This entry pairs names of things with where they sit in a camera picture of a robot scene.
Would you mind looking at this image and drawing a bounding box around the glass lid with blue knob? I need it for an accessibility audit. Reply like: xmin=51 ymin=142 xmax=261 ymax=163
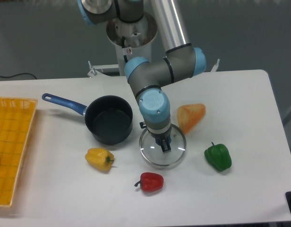
xmin=139 ymin=124 xmax=186 ymax=168

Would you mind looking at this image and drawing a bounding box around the yellow bell pepper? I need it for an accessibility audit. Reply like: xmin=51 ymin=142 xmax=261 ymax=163
xmin=85 ymin=148 xmax=114 ymax=172

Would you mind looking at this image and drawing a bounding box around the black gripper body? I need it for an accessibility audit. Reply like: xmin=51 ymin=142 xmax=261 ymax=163
xmin=147 ymin=127 xmax=171 ymax=140

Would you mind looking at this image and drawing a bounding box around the dark saucepan with blue handle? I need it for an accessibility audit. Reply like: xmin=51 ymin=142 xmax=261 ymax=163
xmin=42 ymin=93 xmax=133 ymax=145

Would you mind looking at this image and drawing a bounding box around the green bell pepper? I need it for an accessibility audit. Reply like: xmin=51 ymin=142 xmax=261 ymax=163
xmin=204 ymin=142 xmax=232 ymax=172

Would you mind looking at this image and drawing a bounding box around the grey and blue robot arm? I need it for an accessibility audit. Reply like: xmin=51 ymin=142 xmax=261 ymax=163
xmin=77 ymin=0 xmax=206 ymax=152

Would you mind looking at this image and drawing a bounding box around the yellow woven basket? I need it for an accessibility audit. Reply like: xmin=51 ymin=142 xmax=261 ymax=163
xmin=0 ymin=97 xmax=38 ymax=207

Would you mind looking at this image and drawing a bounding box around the black cable on floor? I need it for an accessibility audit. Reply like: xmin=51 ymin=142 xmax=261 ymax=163
xmin=0 ymin=72 xmax=38 ymax=79

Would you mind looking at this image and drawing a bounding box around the red bell pepper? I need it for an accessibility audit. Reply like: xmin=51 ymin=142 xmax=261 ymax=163
xmin=134 ymin=172 xmax=164 ymax=192

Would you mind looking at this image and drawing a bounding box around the orange triangular bread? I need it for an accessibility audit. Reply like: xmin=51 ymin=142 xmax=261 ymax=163
xmin=177 ymin=104 xmax=206 ymax=135

